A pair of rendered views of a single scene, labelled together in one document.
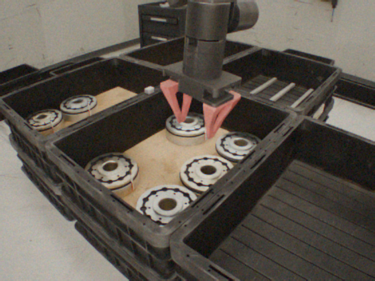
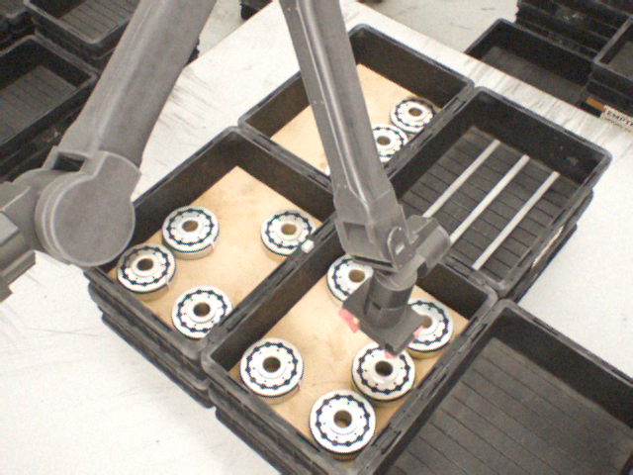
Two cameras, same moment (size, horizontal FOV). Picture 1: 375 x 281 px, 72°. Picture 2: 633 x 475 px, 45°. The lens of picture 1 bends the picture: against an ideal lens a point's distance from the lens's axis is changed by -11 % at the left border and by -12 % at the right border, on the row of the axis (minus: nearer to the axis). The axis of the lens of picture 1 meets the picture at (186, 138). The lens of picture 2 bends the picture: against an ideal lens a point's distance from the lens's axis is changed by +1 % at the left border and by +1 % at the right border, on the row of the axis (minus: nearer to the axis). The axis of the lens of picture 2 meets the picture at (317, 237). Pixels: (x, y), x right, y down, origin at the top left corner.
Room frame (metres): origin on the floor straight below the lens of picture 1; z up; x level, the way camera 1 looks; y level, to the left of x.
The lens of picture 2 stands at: (-0.13, 0.09, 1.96)
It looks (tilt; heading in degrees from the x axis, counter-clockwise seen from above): 54 degrees down; 358
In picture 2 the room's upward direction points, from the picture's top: 1 degrees clockwise
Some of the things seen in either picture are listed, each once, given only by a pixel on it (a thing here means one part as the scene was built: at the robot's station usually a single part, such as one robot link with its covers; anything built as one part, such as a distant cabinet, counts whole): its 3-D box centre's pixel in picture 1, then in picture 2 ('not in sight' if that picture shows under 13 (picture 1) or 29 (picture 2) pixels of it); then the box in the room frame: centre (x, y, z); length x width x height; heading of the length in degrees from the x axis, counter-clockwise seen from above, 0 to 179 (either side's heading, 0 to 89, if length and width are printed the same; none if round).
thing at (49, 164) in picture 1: (92, 108); (219, 246); (0.64, 0.24, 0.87); 0.40 x 0.30 x 0.11; 140
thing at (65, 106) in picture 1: (78, 103); (190, 228); (0.69, 0.30, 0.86); 0.10 x 0.10 x 0.01
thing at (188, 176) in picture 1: (207, 172); (383, 370); (0.40, -0.04, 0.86); 0.10 x 0.10 x 0.01
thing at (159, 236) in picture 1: (179, 132); (352, 328); (0.45, 0.01, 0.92); 0.40 x 0.30 x 0.02; 140
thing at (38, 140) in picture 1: (89, 90); (217, 230); (0.64, 0.24, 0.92); 0.40 x 0.30 x 0.02; 140
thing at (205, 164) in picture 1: (208, 170); (384, 368); (0.40, -0.04, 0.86); 0.05 x 0.05 x 0.01
